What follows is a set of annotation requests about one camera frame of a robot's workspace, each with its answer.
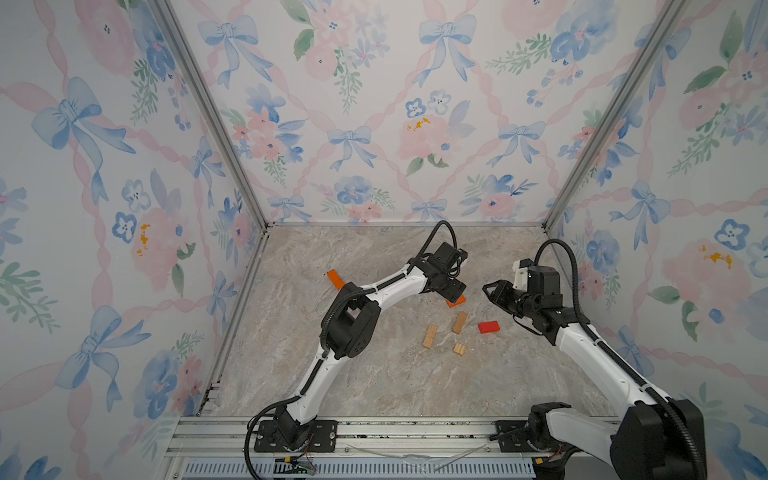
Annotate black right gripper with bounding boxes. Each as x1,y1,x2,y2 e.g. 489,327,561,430
483,278,539,320

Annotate orange rectangular block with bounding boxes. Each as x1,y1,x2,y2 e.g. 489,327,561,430
446,295,466,308

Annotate long natural wood block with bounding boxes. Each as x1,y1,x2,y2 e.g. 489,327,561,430
422,324,438,349

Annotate small orange block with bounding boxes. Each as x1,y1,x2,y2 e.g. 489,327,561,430
326,270,345,290

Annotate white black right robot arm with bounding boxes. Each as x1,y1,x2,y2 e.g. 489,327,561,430
482,259,707,479

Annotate red rectangular block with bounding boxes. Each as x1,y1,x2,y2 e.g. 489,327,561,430
478,321,501,334

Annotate tilted natural wood block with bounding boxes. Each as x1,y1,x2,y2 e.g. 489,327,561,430
452,312,468,335

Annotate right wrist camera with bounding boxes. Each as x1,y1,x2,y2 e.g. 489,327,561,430
513,258,533,292

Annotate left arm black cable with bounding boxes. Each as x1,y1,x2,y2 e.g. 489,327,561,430
242,220,460,480

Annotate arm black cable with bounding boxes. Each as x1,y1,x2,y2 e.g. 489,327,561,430
242,220,460,480
533,238,708,480

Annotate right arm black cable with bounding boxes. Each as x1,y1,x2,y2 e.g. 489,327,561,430
533,238,708,480

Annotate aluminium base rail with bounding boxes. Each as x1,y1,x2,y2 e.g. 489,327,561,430
155,417,616,479

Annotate aluminium corner post right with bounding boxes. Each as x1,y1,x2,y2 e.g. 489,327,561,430
542,0,688,234

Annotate aluminium corner post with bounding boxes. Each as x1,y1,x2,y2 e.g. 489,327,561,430
542,0,688,234
148,0,268,232

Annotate aluminium corner post left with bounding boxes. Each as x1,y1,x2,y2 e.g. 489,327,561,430
148,0,268,232

